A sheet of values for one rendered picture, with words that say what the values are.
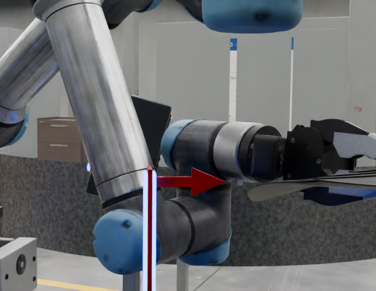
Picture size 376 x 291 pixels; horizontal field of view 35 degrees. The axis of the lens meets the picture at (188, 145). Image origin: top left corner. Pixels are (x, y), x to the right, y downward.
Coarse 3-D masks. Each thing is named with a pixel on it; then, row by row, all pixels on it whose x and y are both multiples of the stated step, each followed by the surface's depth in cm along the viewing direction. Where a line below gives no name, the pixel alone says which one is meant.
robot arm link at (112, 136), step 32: (32, 0) 75; (64, 0) 73; (96, 0) 76; (64, 32) 73; (96, 32) 74; (64, 64) 73; (96, 64) 72; (96, 96) 72; (128, 96) 74; (96, 128) 71; (128, 128) 72; (96, 160) 71; (128, 160) 71; (128, 192) 70; (160, 192) 72; (96, 224) 70; (128, 224) 67; (160, 224) 70; (192, 224) 74; (128, 256) 67; (160, 256) 70
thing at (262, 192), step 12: (288, 180) 43; (300, 180) 42; (312, 180) 41; (324, 180) 41; (336, 180) 46; (348, 180) 46; (360, 180) 46; (372, 180) 46; (252, 192) 55; (264, 192) 57; (276, 192) 59; (288, 192) 62
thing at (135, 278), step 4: (124, 276) 103; (128, 276) 103; (132, 276) 104; (136, 276) 103; (124, 280) 103; (128, 280) 103; (132, 280) 104; (136, 280) 103; (124, 284) 103; (128, 284) 103; (132, 284) 104; (136, 284) 103; (124, 288) 103; (128, 288) 103; (132, 288) 104; (136, 288) 103
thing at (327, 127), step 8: (312, 120) 66; (328, 120) 65; (336, 120) 64; (344, 120) 64; (320, 128) 65; (328, 128) 64; (336, 128) 64; (344, 128) 63; (352, 128) 62; (360, 128) 62; (328, 136) 64
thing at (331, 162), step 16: (256, 128) 73; (272, 128) 74; (304, 128) 66; (288, 144) 68; (304, 144) 66; (320, 144) 65; (240, 160) 72; (288, 160) 68; (304, 160) 66; (320, 160) 65; (336, 160) 67; (352, 160) 69; (288, 176) 68; (304, 176) 66
